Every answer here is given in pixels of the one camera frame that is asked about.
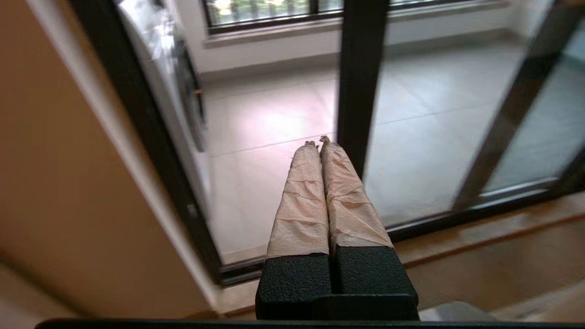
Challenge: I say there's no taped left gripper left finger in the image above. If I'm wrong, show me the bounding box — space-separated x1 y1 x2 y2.
255 141 333 319

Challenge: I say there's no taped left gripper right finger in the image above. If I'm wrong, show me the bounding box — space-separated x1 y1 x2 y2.
319 136 419 298

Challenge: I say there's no dark framed sliding glass door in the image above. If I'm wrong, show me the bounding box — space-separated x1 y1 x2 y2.
336 0 585 243

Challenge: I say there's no stone door threshold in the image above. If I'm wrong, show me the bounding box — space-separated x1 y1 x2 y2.
219 192 585 316

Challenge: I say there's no stone window sill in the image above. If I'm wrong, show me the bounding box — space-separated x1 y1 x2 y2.
203 0 510 48

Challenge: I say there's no black metal balcony railing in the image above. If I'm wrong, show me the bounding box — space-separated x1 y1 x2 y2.
201 0 480 35

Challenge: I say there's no silver front-load washing machine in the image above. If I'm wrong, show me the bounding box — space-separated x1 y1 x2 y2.
118 0 212 215

